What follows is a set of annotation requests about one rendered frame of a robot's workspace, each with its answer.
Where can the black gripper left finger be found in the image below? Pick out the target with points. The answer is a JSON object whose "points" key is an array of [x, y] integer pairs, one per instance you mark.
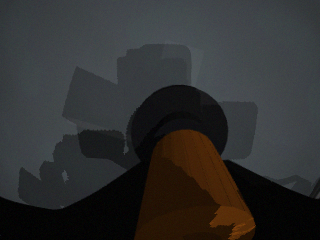
{"points": [[109, 214]]}

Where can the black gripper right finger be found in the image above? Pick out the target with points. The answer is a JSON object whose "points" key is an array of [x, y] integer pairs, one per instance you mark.
{"points": [[280, 214]]}

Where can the orange knob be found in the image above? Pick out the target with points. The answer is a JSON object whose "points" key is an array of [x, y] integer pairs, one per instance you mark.
{"points": [[190, 195]]}

